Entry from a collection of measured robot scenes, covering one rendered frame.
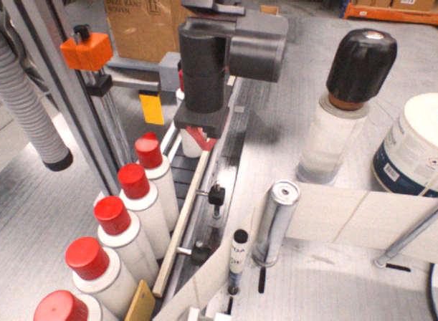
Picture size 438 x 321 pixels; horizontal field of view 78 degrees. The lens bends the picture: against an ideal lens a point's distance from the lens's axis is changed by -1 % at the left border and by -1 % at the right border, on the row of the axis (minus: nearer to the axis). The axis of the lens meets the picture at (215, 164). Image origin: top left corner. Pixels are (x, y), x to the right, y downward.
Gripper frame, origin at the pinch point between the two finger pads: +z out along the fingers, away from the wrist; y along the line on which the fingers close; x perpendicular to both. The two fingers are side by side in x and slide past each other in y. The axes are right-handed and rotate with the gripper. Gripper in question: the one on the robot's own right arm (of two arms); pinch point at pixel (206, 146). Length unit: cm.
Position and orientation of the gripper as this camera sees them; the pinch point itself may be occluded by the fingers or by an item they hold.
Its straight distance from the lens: 46.1
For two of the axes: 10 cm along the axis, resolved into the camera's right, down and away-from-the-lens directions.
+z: 0.0, 6.6, 7.5
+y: 2.2, -7.3, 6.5
